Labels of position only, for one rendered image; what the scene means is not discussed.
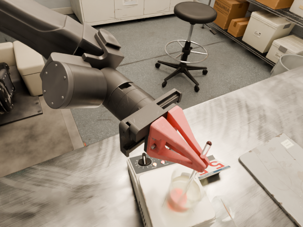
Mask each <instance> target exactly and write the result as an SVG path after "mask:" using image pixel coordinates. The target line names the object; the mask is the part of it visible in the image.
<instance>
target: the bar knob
mask: <svg viewBox="0 0 303 227"><path fill-rule="evenodd" d="M151 163H152V160H151V159H150V158H146V153H142V158H141V159H139V161H138V164H139V165H140V166H147V165H150V164H151Z"/></svg>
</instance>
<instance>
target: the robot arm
mask: <svg viewBox="0 0 303 227"><path fill-rule="evenodd" d="M0 32H2V33H4V34H6V35H8V36H10V37H12V38H14V39H16V40H18V41H19V42H22V43H23V44H25V45H27V46H28V47H30V48H31V49H33V50H35V51H36V52H37V53H39V54H40V55H42V56H43V57H44V58H45V59H46V60H47V62H46V64H45V66H44V67H43V69H42V71H41V73H40V78H41V80H42V93H43V97H44V100H45V102H46V103H47V105H48V106H49V107H50V108H52V109H93V108H97V107H99V106H100V105H101V104H102V105H104V106H105V107H106V108H107V109H108V110H109V111H110V112H111V113H112V114H113V115H114V116H115V117H116V118H118V119H119V120H120V123H119V141H120V151H121V152H122V153H123V154H124V155H125V156H126V157H129V153H131V152H132V151H134V150H135V149H136V148H138V147H139V146H140V145H141V144H143V143H144V151H145V152H146V153H147V154H148V155H149V156H150V157H153V158H156V159H162V160H165V161H170V162H173V163H178V164H181V165H183V166H185V167H188V168H190V169H193V170H195V171H198V172H200V173H202V172H204V170H205V169H207V167H208V165H209V164H210V161H209V159H208V158H207V156H206V157H205V159H204V161H202V160H201V159H200V158H199V157H200V155H201V153H202V149H201V147H200V145H199V144H198V142H197V141H196V139H195V137H194V135H193V132H192V130H191V128H190V126H189V123H188V121H187V119H186V117H185V115H184V112H183V110H182V109H181V108H180V107H179V106H177V105H176V102H177V103H179V102H180V101H181V98H182V93H181V92H180V91H178V90H177V89H175V88H174V89H172V90H170V91H169V92H167V93H165V94H164V95H162V96H161V97H159V98H157V99H154V98H153V97H152V96H150V95H149V94H148V93H146V92H145V91H144V90H143V89H141V88H140V87H139V86H137V85H136V84H135V83H133V82H132V81H131V80H129V79H128V78H127V77H126V76H124V75H123V74H121V73H120V72H119V71H117V70H116V68H117V67H118V66H119V64H120V63H121V62H122V60H123V59H124V55H123V54H122V52H121V51H120V48H121V46H120V44H119V43H118V41H117V40H116V38H115V37H114V36H113V35H112V34H111V33H110V32H108V31H107V30H105V29H102V28H101V29H99V31H98V30H96V29H95V28H93V27H91V26H90V25H88V24H87V23H85V22H84V23H83V25H82V24H80V23H79V22H77V21H76V20H74V19H72V18H71V17H69V16H68V15H63V14H60V13H58V12H55V11H53V10H51V9H49V8H47V7H45V6H43V5H41V4H39V3H37V2H35V1H34V0H0ZM177 130H178V131H179V133H180V134H181V135H182V137H183V138H184V139H185V140H184V139H183V138H182V137H181V136H180V134H179V133H178V132H177ZM166 146H167V147H169V148H170V149H172V150H173V151H175V152H173V151H171V150H170V149H167V148H166ZM176 152H177V153H176Z"/></svg>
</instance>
